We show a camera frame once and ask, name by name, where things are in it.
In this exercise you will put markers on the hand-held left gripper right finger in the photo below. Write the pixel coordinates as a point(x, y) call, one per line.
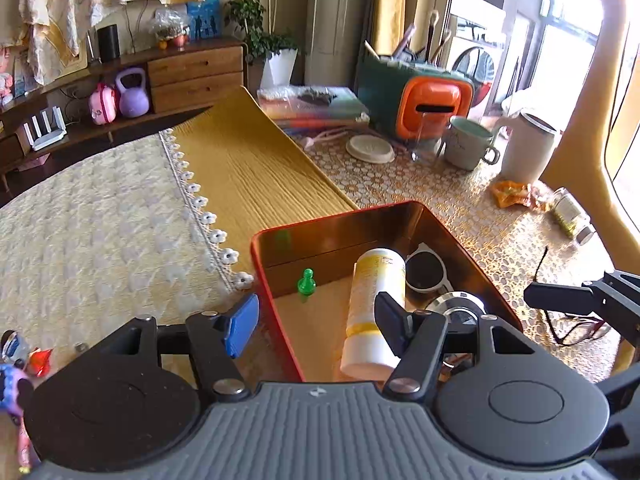
point(390, 322)

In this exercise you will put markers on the black speaker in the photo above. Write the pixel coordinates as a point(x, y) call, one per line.
point(108, 42)

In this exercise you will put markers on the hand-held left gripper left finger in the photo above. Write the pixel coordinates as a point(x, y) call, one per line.
point(242, 322)

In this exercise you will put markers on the pink plastic utensil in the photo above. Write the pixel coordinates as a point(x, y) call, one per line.
point(325, 136)

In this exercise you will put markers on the white bottle yellow label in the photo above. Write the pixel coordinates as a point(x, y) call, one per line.
point(367, 300)

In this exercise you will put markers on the white router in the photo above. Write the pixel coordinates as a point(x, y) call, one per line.
point(45, 135)

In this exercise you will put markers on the dark framed eyeglasses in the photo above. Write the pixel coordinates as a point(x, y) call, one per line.
point(565, 326)

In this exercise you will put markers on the potted green tree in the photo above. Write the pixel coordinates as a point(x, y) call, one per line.
point(250, 10)

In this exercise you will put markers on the purple spiky toy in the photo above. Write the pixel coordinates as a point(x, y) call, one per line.
point(10, 390)

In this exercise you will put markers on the pink pen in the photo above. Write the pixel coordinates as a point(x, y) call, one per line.
point(406, 40)

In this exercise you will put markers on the wooden television stand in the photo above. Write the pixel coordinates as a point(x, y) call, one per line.
point(195, 67)

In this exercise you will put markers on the washing machine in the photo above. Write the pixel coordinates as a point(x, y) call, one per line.
point(475, 67)

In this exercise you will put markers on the round silver tin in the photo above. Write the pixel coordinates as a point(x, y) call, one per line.
point(457, 302)

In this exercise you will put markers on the pink doll bouquet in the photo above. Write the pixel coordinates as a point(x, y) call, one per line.
point(5, 77)

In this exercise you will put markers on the clear drinking glass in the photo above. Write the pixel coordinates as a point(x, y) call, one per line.
point(425, 145)

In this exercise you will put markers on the white standing air conditioner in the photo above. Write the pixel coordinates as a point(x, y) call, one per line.
point(340, 20)

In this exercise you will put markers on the red tin box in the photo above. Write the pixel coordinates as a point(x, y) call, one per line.
point(325, 250)

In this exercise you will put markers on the clear bag of fruit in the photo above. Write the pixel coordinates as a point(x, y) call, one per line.
point(170, 27)

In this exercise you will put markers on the orange snack wrapper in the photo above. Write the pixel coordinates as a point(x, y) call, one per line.
point(515, 195)

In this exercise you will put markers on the pale green mug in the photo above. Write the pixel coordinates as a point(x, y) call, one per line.
point(467, 147)

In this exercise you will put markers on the yellow chair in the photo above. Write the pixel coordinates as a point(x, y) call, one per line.
point(590, 110)

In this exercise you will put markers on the pink flat box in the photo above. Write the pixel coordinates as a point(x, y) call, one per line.
point(35, 161)

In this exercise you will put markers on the white sunglasses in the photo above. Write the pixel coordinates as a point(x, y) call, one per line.
point(425, 270)

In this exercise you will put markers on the green pawn piece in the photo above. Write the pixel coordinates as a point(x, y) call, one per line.
point(306, 285)

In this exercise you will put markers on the white round lid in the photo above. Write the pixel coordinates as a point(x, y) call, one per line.
point(370, 149)

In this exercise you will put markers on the small red toy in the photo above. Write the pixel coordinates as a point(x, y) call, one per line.
point(40, 361)

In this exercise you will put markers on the green orange desktop organizer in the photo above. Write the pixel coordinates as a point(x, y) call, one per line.
point(435, 105)

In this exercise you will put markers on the small glass jar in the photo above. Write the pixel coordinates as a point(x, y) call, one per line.
point(572, 215)

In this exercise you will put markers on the white insulated cup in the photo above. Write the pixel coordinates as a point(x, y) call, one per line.
point(525, 155)

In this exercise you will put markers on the pink toy suitcase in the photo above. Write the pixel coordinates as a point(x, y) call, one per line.
point(104, 105)

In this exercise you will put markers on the floral cloth cover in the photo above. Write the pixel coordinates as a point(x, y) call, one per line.
point(75, 0)

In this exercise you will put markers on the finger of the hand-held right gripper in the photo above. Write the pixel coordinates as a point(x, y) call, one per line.
point(560, 297)

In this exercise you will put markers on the purple kettlebell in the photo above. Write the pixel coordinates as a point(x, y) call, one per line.
point(132, 97)

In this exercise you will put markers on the stack of books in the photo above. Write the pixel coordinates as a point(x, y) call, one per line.
point(320, 110)

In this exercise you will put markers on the yellow curtain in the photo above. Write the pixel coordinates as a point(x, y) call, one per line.
point(390, 5)

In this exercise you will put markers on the small white blue toy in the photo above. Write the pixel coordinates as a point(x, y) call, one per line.
point(12, 347)

